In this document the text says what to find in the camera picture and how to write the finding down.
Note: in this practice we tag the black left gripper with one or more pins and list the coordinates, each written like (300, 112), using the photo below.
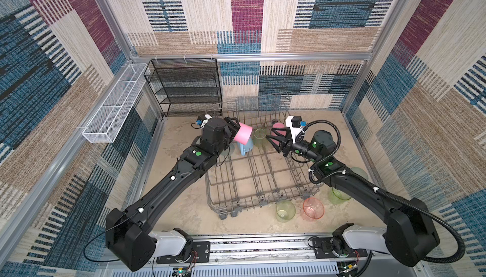
(230, 131)

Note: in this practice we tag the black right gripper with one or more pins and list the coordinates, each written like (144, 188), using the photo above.
(283, 141)

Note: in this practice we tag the magenta pink cup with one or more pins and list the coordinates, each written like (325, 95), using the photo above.
(244, 134)

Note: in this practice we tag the pink plastic cup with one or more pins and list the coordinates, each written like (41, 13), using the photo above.
(277, 127)

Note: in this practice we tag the green translucent cup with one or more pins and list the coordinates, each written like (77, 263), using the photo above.
(259, 137)

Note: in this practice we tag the light blue mug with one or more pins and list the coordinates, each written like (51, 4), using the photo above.
(245, 148)

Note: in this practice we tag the teal translucent cup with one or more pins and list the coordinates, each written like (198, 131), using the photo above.
(229, 150)

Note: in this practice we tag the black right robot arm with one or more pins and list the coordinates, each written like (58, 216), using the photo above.
(410, 233)

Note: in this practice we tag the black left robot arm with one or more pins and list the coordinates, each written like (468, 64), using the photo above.
(129, 233)

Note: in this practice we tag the green cup by right arm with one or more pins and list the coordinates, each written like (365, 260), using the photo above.
(338, 197)

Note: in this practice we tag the black mesh shelf unit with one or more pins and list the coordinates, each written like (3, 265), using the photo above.
(185, 87)

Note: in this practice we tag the yellow-green translucent cup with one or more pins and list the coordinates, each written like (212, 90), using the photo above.
(285, 211)

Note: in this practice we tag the pink translucent cup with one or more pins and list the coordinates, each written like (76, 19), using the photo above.
(312, 209)

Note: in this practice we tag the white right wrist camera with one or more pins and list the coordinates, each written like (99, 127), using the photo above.
(297, 127)

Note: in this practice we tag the grey wire dish rack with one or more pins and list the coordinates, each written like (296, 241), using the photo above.
(263, 176)

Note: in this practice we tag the aluminium front rail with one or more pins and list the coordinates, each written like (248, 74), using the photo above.
(269, 255)

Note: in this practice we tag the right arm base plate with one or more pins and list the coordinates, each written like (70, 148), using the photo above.
(327, 247)

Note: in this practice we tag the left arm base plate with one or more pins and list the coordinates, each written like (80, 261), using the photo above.
(200, 249)

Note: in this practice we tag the white wire wall basket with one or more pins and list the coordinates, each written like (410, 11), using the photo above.
(109, 118)

